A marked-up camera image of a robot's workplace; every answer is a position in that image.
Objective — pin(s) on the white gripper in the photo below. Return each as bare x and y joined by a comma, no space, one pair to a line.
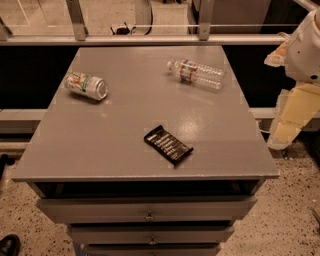
304,55

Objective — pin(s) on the black rxbar chocolate wrapper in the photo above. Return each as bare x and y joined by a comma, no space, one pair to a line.
167,145

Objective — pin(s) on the bottom grey drawer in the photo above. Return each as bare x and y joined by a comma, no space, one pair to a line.
155,250

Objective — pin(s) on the middle grey drawer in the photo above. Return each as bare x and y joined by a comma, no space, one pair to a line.
150,234

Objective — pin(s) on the black shoe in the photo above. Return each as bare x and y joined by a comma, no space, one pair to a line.
10,245

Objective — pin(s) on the clear plastic water bottle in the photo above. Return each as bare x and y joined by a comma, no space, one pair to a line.
191,72

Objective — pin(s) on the black object behind glass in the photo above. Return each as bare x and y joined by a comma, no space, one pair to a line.
123,30

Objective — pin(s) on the silver green soda can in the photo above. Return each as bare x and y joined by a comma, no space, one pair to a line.
86,85

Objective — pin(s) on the top grey drawer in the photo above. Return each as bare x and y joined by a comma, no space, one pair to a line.
141,210

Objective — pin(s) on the grey drawer cabinet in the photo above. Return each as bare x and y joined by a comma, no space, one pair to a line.
88,150

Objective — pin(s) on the metal window railing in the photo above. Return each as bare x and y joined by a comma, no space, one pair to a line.
203,22

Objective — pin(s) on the grey drawer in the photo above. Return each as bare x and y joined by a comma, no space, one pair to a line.
150,234
155,250
141,210

